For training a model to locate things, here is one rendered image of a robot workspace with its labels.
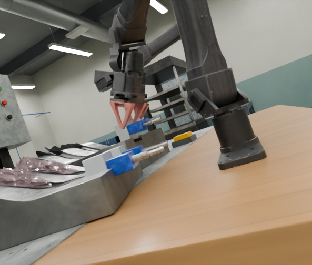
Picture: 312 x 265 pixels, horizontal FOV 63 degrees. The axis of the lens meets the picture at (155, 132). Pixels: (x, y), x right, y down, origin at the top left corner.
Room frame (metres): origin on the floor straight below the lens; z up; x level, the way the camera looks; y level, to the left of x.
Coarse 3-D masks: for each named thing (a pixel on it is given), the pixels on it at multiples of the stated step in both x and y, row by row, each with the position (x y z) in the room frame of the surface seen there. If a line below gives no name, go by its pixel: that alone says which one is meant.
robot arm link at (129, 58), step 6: (120, 54) 0.71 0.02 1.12; (126, 54) 0.67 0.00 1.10; (132, 54) 0.67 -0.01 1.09; (138, 54) 0.67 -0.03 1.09; (120, 60) 0.71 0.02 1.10; (126, 60) 0.67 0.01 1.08; (132, 60) 0.67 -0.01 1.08; (138, 60) 0.67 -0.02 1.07; (126, 66) 0.67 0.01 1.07; (132, 66) 0.67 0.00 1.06; (138, 66) 0.68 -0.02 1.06; (132, 72) 0.68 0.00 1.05; (138, 72) 0.70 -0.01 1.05
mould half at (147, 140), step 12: (156, 132) 0.84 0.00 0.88; (84, 144) 0.98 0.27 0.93; (96, 144) 0.99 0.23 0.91; (120, 144) 0.66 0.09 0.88; (132, 144) 0.68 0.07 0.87; (144, 144) 0.74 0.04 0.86; (48, 156) 0.80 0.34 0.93; (60, 156) 0.81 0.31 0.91; (156, 156) 0.78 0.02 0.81; (144, 168) 0.70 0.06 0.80
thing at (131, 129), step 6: (132, 120) 0.74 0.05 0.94; (144, 120) 0.72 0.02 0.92; (150, 120) 0.69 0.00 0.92; (156, 120) 0.68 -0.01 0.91; (114, 126) 0.71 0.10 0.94; (126, 126) 0.70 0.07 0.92; (132, 126) 0.69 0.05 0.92; (138, 126) 0.69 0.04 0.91; (144, 126) 0.70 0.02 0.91; (120, 132) 0.71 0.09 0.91; (126, 132) 0.70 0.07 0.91; (132, 132) 0.69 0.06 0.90; (138, 132) 0.72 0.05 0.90; (120, 138) 0.71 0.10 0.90; (126, 138) 0.70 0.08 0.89
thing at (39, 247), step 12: (192, 132) 1.47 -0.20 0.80; (204, 132) 1.16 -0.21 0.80; (168, 156) 0.77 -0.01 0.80; (156, 168) 0.62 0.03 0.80; (72, 228) 0.35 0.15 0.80; (36, 240) 0.36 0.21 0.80; (48, 240) 0.34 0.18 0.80; (60, 240) 0.32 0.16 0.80; (0, 252) 0.37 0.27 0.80; (12, 252) 0.34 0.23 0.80; (24, 252) 0.32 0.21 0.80; (36, 252) 0.30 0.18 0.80; (0, 264) 0.31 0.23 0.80; (12, 264) 0.29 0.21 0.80; (24, 264) 0.28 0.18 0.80
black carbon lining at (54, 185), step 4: (56, 172) 0.54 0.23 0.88; (76, 172) 0.57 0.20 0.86; (80, 172) 0.57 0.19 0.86; (84, 172) 0.53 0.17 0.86; (84, 176) 0.45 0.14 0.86; (68, 180) 0.46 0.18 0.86; (72, 180) 0.46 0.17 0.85; (52, 184) 0.47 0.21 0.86; (56, 184) 0.47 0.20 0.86; (60, 184) 0.47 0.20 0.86; (64, 184) 0.43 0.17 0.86; (40, 188) 0.43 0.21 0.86; (44, 188) 0.43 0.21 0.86; (48, 188) 0.43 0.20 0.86
